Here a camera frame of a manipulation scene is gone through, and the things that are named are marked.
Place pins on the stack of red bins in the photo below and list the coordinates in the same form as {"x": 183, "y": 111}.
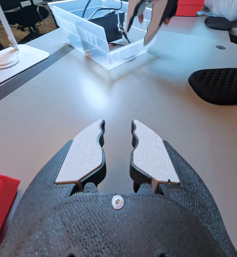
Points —
{"x": 190, "y": 8}

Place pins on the white document stand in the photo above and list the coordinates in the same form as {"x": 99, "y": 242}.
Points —
{"x": 30, "y": 58}

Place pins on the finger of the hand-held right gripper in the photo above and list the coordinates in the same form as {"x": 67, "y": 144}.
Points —
{"x": 131, "y": 12}
{"x": 152, "y": 28}

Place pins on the black office chair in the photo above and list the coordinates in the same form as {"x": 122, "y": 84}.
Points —
{"x": 28, "y": 14}

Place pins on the black divider card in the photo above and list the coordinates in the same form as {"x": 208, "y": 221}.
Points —
{"x": 106, "y": 26}

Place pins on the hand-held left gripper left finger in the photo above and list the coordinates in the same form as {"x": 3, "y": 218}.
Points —
{"x": 84, "y": 158}

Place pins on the clear plastic bin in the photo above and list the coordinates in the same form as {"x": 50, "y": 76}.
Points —
{"x": 86, "y": 38}

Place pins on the person's right hand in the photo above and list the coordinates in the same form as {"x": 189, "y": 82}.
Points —
{"x": 141, "y": 17}

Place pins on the red plastic bin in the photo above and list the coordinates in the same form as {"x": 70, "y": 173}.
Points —
{"x": 2, "y": 200}

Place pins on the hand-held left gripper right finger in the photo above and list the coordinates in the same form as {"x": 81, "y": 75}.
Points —
{"x": 154, "y": 156}

